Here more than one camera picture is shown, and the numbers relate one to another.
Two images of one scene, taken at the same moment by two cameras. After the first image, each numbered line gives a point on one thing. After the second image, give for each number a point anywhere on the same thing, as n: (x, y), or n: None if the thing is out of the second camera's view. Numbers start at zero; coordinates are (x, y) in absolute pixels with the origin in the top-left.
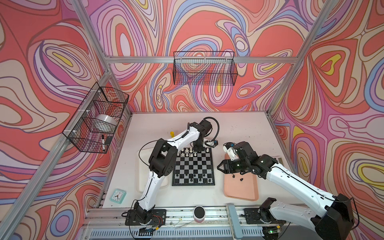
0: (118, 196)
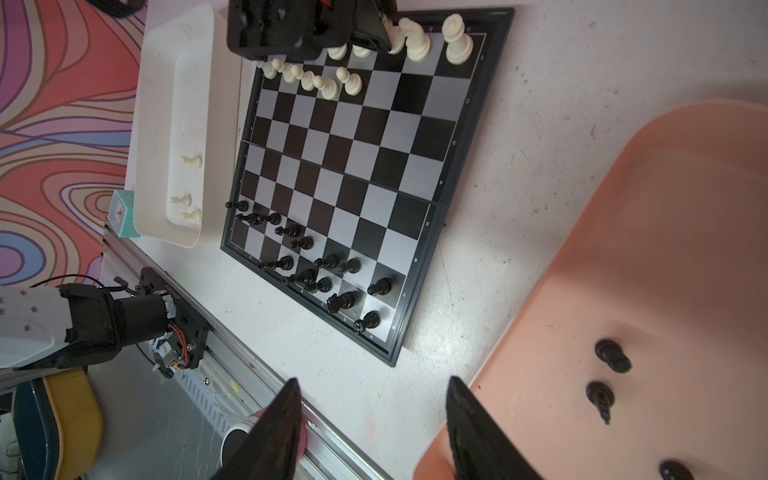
0: (122, 213)
